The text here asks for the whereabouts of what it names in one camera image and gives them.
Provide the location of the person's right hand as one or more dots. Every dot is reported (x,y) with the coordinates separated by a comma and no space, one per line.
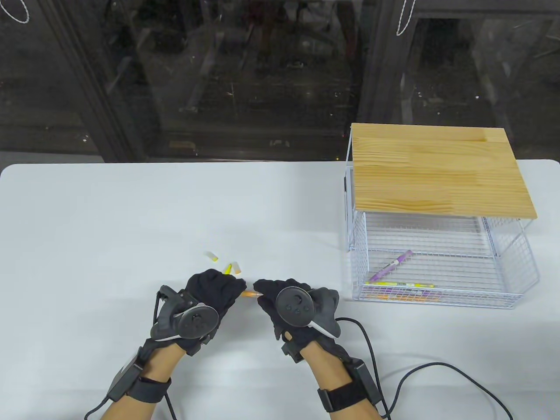
(267,291)

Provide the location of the person's left hand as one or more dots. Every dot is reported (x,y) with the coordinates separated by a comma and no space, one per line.
(214,288)

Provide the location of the orange double-ended highlighter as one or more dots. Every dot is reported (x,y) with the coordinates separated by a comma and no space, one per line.
(380,297)
(251,294)

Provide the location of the group of clear highlighter caps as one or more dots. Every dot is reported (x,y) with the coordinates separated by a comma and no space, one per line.
(212,257)

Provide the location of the purple double-ended highlighter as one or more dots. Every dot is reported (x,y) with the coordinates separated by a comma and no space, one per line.
(424,295)
(389,265)

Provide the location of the person's right forearm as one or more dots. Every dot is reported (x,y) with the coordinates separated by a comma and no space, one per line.
(332,372)

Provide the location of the black right hand controller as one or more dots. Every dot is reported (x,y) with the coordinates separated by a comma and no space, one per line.
(295,306)

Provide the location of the black hand controller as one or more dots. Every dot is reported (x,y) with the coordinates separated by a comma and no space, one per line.
(295,306)
(197,321)

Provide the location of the black left hand controller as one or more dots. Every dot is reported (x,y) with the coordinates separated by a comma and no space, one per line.
(197,321)

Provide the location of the black left wrist sensor box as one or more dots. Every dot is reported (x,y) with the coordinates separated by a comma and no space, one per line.
(124,378)

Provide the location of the black wrist sensor box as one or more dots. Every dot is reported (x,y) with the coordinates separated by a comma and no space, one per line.
(366,380)
(124,378)

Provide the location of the black right wrist sensor box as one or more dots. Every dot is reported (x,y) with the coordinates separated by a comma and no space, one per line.
(366,380)

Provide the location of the dark window mullion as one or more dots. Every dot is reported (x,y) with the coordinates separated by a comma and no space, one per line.
(100,96)
(376,78)

